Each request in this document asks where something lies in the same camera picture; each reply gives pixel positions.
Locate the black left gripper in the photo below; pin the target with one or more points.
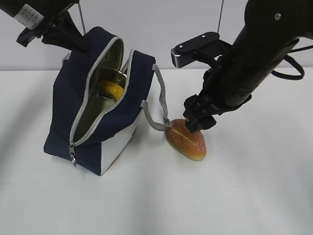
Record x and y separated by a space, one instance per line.
60 31

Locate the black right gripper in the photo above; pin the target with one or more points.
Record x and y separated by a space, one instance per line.
214 99

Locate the brown bread roll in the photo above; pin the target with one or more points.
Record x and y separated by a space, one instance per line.
191 145

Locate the yellow banana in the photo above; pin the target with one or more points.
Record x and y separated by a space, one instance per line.
110 89

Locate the navy and white lunch bag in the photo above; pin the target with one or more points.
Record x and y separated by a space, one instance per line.
81 130

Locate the green lidded glass container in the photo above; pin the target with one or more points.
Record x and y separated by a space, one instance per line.
113 75

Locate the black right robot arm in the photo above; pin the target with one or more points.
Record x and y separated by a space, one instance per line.
272 29

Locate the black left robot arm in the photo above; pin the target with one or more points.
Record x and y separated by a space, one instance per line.
48 20

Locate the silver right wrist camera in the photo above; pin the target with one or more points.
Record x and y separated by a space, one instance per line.
202 48

